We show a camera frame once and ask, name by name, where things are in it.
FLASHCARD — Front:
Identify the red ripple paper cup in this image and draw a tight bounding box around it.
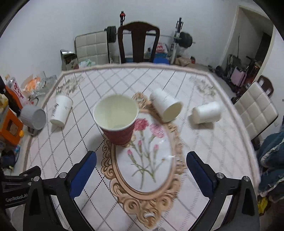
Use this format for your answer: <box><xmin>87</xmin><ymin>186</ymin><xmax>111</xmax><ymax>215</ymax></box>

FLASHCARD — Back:
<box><xmin>93</xmin><ymin>94</ymin><xmax>139</xmax><ymax>146</ymax></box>

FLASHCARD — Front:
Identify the white paper cup right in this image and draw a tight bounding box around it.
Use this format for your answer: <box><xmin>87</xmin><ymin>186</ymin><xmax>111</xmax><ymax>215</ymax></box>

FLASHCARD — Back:
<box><xmin>192</xmin><ymin>101</ymin><xmax>221</xmax><ymax>124</ymax></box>

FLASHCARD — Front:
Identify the white paper cup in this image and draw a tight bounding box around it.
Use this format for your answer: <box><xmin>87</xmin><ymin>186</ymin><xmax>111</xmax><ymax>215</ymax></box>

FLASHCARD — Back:
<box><xmin>192</xmin><ymin>101</ymin><xmax>221</xmax><ymax>124</ymax></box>
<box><xmin>150</xmin><ymin>88</ymin><xmax>183</xmax><ymax>123</ymax></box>
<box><xmin>50</xmin><ymin>94</ymin><xmax>73</xmax><ymax>127</ymax></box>

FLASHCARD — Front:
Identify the white paper cup left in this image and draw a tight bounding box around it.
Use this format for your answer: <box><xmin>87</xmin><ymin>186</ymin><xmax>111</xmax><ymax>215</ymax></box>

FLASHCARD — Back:
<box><xmin>50</xmin><ymin>94</ymin><xmax>73</xmax><ymax>127</ymax></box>

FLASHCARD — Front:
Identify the white paper cup centre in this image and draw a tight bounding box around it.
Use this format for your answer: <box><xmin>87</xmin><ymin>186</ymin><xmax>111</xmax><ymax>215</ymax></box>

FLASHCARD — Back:
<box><xmin>150</xmin><ymin>88</ymin><xmax>183</xmax><ymax>123</ymax></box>

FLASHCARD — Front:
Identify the floral patterned tablecloth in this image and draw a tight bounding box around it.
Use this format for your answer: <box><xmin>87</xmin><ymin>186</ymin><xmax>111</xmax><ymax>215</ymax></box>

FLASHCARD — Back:
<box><xmin>25</xmin><ymin>63</ymin><xmax>260</xmax><ymax>230</ymax></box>

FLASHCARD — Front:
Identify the orange box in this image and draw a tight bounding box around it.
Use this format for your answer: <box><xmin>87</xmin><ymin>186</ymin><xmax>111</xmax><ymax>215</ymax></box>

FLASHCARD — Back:
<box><xmin>1</xmin><ymin>107</ymin><xmax>24</xmax><ymax>146</ymax></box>

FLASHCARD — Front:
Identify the blue denim clothes pile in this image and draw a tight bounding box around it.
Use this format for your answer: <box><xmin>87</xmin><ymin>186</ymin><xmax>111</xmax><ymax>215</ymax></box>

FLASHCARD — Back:
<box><xmin>256</xmin><ymin>131</ymin><xmax>283</xmax><ymax>203</ymax></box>

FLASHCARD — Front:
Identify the grey mug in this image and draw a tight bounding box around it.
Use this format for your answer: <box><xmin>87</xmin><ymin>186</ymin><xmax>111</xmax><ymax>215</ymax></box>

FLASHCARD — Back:
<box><xmin>20</xmin><ymin>105</ymin><xmax>47</xmax><ymax>136</ymax></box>

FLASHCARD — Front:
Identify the white padded chair right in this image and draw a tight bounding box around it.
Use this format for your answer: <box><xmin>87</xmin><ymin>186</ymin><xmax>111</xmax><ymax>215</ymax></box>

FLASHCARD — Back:
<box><xmin>234</xmin><ymin>82</ymin><xmax>279</xmax><ymax>140</ymax></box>

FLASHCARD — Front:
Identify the white padded chair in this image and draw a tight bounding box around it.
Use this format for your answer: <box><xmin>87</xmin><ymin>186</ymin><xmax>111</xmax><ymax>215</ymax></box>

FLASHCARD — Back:
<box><xmin>234</xmin><ymin>82</ymin><xmax>279</xmax><ymax>140</ymax></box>
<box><xmin>74</xmin><ymin>31</ymin><xmax>110</xmax><ymax>65</ymax></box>

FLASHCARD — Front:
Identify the yellow plastic bag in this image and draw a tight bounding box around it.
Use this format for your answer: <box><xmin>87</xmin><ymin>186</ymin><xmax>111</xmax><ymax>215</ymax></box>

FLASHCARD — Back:
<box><xmin>0</xmin><ymin>94</ymin><xmax>9</xmax><ymax>114</ymax></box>

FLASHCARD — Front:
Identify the orange snack bag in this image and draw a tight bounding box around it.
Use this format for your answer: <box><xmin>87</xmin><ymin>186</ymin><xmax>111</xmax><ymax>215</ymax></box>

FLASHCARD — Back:
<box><xmin>21</xmin><ymin>74</ymin><xmax>41</xmax><ymax>93</ymax></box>

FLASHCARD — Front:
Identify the pink suitcase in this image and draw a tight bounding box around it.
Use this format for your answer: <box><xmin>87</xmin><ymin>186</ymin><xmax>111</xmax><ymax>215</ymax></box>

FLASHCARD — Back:
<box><xmin>231</xmin><ymin>67</ymin><xmax>246</xmax><ymax>87</ymax></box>

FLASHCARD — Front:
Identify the dark wooden chair right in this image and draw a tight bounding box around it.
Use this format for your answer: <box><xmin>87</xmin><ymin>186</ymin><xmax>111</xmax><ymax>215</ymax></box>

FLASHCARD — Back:
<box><xmin>257</xmin><ymin>75</ymin><xmax>274</xmax><ymax>97</ymax></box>

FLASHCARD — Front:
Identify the dark wooden chair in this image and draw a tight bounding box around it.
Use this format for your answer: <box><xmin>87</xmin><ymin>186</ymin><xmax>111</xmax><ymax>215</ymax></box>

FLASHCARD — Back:
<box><xmin>257</xmin><ymin>75</ymin><xmax>274</xmax><ymax>97</ymax></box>
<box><xmin>117</xmin><ymin>21</ymin><xmax>160</xmax><ymax>63</ymax></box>

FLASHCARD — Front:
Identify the printed paper carton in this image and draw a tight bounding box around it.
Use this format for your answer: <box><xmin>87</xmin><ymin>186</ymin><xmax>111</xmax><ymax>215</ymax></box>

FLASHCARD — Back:
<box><xmin>60</xmin><ymin>49</ymin><xmax>79</xmax><ymax>71</ymax></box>

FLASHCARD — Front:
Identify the brown cardboard box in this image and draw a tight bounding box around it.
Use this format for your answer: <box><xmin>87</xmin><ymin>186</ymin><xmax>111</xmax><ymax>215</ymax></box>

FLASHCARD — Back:
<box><xmin>175</xmin><ymin>57</ymin><xmax>195</xmax><ymax>67</ymax></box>

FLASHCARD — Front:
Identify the white padded chair left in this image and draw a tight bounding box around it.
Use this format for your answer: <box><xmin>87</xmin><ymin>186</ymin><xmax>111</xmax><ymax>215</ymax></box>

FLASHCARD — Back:
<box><xmin>74</xmin><ymin>31</ymin><xmax>110</xmax><ymax>65</ymax></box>

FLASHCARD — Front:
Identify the blue bench pad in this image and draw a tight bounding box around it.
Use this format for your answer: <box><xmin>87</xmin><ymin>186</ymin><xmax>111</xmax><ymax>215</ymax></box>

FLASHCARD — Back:
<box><xmin>154</xmin><ymin>57</ymin><xmax>170</xmax><ymax>65</ymax></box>

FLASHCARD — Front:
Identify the red white plastic bag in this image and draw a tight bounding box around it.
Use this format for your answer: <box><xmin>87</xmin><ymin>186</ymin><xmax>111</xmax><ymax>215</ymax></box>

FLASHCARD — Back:
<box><xmin>155</xmin><ymin>42</ymin><xmax>168</xmax><ymax>54</ymax></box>

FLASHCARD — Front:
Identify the barbell with black plates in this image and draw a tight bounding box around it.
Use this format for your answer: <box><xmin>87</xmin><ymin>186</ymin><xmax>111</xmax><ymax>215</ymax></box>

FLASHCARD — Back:
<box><xmin>104</xmin><ymin>25</ymin><xmax>196</xmax><ymax>48</ymax></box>

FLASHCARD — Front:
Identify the white barbell rack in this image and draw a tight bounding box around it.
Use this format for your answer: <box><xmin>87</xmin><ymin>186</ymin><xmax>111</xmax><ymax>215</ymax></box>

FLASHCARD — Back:
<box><xmin>119</xmin><ymin>10</ymin><xmax>185</xmax><ymax>65</ymax></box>

